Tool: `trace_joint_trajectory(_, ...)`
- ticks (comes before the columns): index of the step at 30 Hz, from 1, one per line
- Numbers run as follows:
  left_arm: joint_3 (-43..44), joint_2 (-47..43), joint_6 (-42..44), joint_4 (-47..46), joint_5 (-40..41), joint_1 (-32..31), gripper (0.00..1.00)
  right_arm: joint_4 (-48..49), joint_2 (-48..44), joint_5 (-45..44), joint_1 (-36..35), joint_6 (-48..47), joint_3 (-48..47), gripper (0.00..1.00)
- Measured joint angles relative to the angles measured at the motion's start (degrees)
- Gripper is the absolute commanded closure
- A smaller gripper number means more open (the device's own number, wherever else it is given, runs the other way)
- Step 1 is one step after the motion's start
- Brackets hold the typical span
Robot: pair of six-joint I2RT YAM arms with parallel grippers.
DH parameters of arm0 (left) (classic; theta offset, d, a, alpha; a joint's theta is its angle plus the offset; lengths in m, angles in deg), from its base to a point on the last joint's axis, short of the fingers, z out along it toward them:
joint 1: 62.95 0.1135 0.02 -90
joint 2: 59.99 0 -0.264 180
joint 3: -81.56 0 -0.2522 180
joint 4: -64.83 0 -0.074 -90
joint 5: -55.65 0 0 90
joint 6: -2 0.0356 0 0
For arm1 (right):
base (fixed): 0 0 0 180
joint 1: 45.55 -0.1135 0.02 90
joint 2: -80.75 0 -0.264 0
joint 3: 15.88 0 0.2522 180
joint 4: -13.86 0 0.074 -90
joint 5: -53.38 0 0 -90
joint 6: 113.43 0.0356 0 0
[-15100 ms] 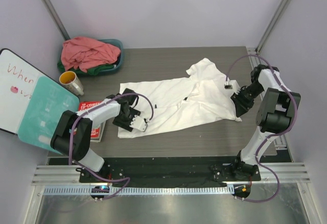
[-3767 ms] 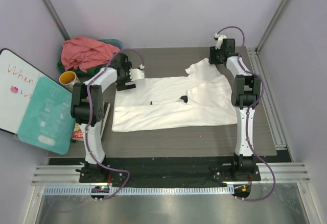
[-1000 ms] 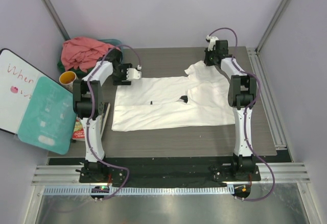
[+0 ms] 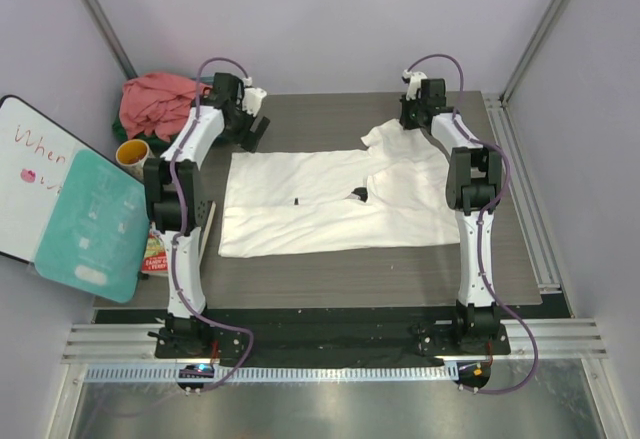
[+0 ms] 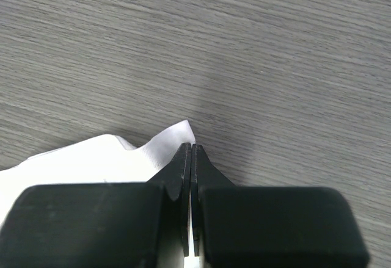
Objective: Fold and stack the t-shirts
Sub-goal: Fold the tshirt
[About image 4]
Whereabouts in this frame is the white t shirt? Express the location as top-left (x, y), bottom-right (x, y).
top-left (219, 119), bottom-right (459, 258)

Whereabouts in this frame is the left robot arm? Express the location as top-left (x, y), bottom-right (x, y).
top-left (143, 73), bottom-right (270, 359)

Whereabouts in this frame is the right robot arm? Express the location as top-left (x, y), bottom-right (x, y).
top-left (400, 70), bottom-right (502, 355)

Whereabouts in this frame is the green t shirt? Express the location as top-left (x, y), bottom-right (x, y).
top-left (111, 117), bottom-right (180, 152)

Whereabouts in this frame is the pink t shirt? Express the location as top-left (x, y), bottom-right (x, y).
top-left (118, 72), bottom-right (211, 136)

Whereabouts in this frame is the yellow inside mug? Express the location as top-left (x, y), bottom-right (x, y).
top-left (115, 139), bottom-right (153, 182)

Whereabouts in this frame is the red book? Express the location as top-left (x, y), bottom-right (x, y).
top-left (139, 200), bottom-right (219, 278)

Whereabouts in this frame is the teal mat sheet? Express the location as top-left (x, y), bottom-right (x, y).
top-left (32, 149), bottom-right (150, 303)

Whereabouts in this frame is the whiteboard with red writing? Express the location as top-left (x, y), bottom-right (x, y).
top-left (1, 95), bottom-right (85, 262)

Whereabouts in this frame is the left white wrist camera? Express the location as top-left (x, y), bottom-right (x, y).
top-left (242, 76), bottom-right (268, 117)

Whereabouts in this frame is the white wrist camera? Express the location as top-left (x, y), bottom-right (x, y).
top-left (402, 69), bottom-right (428, 100)
top-left (242, 76), bottom-right (268, 117)

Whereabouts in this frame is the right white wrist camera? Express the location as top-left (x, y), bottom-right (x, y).
top-left (402, 69), bottom-right (428, 100)

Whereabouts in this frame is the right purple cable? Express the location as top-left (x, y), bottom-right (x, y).
top-left (402, 53), bottom-right (540, 394)

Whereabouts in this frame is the purple cable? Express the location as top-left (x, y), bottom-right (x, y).
top-left (169, 56), bottom-right (256, 392)
top-left (402, 53), bottom-right (540, 394)

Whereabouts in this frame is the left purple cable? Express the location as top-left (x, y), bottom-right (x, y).
top-left (169, 56), bottom-right (256, 392)

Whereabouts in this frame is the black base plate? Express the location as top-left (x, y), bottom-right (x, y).
top-left (151, 307), bottom-right (511, 368)

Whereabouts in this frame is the right corner aluminium post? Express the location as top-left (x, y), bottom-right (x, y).
top-left (500, 0), bottom-right (570, 104)

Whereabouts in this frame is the corner aluminium post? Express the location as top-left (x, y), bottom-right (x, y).
top-left (81, 0), bottom-right (137, 79)
top-left (500, 0), bottom-right (570, 104)

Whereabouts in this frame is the left corner aluminium post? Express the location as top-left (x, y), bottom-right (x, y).
top-left (81, 0), bottom-right (137, 79)

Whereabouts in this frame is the white slotted cable duct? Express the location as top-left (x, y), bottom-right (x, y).
top-left (85, 363), bottom-right (459, 384)

